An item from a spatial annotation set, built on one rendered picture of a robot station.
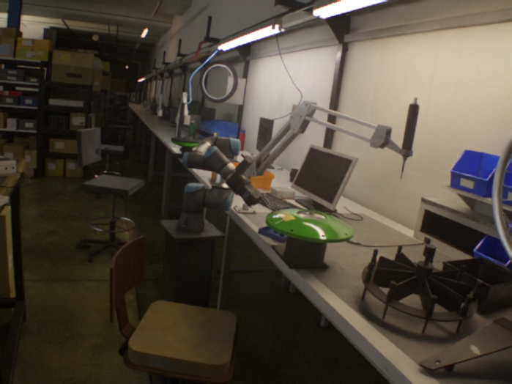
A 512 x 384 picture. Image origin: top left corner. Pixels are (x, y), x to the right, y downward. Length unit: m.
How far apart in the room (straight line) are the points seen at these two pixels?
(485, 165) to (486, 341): 1.04
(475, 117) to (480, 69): 0.23
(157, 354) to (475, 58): 1.87
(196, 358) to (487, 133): 1.55
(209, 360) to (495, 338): 0.84
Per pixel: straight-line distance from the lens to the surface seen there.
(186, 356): 1.32
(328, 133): 2.88
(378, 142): 1.44
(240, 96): 4.82
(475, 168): 1.89
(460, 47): 2.14
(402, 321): 1.14
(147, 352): 1.33
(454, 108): 2.07
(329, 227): 1.25
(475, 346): 1.02
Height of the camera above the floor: 1.43
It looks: 12 degrees down
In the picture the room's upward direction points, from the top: 8 degrees clockwise
